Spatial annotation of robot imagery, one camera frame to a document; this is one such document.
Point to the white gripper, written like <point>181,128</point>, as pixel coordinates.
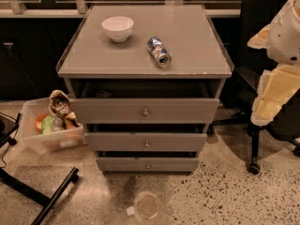
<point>286,37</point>

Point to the grey bottom drawer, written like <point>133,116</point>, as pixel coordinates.
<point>162,162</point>

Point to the grey drawer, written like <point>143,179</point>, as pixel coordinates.
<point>162,162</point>
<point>145,102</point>
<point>146,141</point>

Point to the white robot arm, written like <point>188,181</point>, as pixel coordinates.
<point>281,39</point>

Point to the grey drawer cabinet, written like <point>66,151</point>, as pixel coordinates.
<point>185,31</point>

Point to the small dark item in drawer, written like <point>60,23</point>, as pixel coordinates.
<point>103,94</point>

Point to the grey top drawer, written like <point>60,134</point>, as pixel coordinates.
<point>145,102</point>

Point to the grey middle drawer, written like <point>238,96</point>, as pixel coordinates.
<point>146,141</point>

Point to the black office chair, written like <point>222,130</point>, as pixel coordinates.
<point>241,89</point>

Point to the blue silver soda can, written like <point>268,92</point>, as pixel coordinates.
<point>159,52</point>

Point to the white ceramic bowl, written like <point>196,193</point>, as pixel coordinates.
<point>118,28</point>

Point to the brown chip bag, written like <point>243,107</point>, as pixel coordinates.
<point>59,105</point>

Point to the green apple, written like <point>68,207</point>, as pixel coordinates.
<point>46,125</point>

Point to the orange fruit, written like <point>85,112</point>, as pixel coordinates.
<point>38,122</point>

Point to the clear plastic bin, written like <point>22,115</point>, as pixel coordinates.
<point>43,143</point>

